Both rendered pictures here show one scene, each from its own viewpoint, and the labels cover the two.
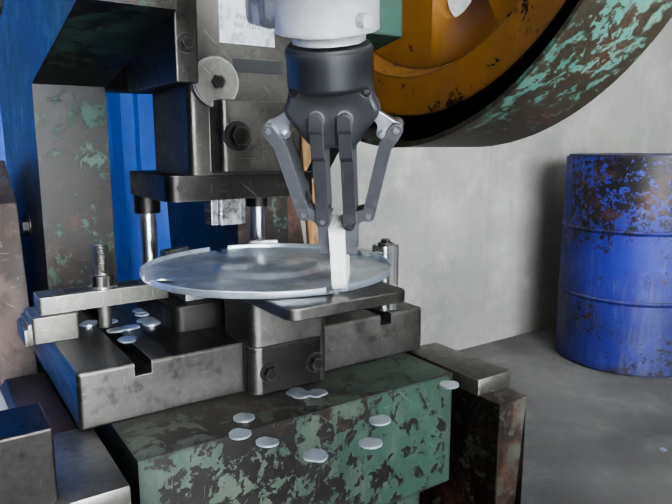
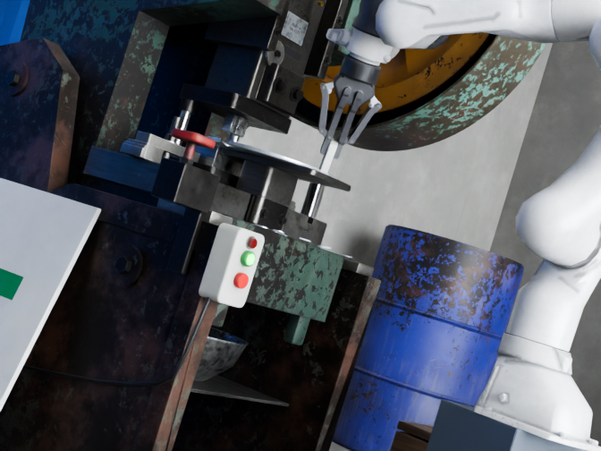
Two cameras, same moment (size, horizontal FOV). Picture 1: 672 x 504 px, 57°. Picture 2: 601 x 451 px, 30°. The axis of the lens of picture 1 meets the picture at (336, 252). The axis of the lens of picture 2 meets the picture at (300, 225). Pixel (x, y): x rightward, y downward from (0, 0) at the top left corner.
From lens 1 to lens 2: 1.67 m
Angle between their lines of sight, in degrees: 21
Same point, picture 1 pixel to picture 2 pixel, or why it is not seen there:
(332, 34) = (374, 59)
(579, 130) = (400, 209)
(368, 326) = (301, 219)
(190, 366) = (229, 194)
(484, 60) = (396, 93)
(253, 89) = (285, 63)
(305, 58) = (358, 63)
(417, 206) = not seen: hidden behind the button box
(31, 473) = (208, 192)
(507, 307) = not seen: hidden behind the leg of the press
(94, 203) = (138, 95)
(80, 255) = (120, 125)
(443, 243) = not seen: hidden behind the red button
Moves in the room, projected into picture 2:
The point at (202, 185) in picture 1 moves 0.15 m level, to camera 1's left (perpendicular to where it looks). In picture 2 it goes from (247, 105) to (178, 80)
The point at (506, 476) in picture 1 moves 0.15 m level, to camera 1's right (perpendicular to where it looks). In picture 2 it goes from (359, 322) to (422, 342)
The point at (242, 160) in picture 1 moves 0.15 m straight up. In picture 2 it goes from (275, 98) to (297, 29)
